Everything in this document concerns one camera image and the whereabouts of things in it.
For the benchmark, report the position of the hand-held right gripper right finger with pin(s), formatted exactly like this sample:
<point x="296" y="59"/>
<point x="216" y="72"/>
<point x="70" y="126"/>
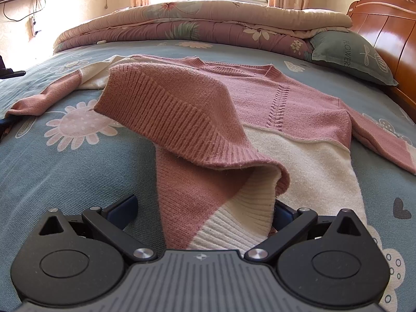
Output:
<point x="284" y="216"/>

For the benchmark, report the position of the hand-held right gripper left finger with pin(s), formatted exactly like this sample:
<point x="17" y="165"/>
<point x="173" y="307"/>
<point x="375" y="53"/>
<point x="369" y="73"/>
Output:
<point x="122" y="213"/>

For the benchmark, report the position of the folded floral quilt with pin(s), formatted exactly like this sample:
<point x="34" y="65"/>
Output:
<point x="211" y="22"/>

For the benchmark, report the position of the blue floral bed sheet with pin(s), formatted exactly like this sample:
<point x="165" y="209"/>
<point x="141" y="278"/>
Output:
<point x="81" y="169"/>

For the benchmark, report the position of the pink and white knit sweater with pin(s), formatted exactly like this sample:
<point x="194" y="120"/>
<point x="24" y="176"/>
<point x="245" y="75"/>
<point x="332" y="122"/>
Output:
<point x="195" y="110"/>

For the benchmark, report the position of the white wall socket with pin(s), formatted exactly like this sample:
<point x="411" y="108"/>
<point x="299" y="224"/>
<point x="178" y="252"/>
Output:
<point x="34" y="26"/>

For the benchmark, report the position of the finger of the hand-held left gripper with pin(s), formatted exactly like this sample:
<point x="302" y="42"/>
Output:
<point x="13" y="73"/>
<point x="5" y="122"/>

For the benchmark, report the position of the grey-green printed pillow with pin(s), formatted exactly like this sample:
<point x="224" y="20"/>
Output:
<point x="344" y="55"/>

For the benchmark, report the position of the wooden headboard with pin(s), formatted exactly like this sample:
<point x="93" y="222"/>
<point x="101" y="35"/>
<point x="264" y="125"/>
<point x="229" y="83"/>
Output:
<point x="390" y="35"/>

